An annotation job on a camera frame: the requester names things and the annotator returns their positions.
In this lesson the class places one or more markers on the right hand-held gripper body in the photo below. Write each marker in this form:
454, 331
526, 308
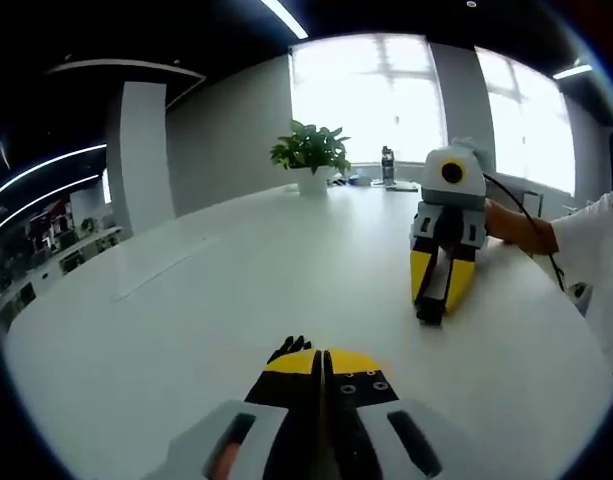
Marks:
436, 187

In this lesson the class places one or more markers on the black plastic buckle socket part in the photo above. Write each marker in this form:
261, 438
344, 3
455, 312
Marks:
430, 312

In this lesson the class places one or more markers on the ceiling light strip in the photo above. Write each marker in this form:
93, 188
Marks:
46, 167
572, 72
41, 202
288, 19

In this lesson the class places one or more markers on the black pronged plastic buckle part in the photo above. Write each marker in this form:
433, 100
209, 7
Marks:
288, 346

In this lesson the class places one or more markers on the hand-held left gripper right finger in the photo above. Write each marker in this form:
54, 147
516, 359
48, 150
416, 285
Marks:
356, 425

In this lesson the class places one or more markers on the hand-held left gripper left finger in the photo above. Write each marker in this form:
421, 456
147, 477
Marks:
286, 425

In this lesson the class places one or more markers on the dark drink bottle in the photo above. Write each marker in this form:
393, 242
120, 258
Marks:
388, 167

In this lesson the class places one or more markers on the blue object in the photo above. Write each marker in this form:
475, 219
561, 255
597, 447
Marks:
361, 180

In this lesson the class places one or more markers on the potted green plant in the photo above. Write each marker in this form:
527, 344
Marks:
311, 147

